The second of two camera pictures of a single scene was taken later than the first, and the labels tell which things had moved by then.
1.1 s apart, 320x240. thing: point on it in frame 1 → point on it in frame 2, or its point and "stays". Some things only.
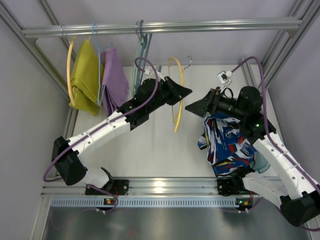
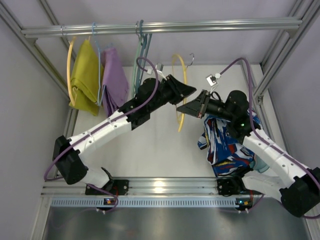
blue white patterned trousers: [228, 152] stays
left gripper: [169, 89] stays
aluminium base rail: [166, 187] stays
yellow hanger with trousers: [176, 123] → [180, 125]
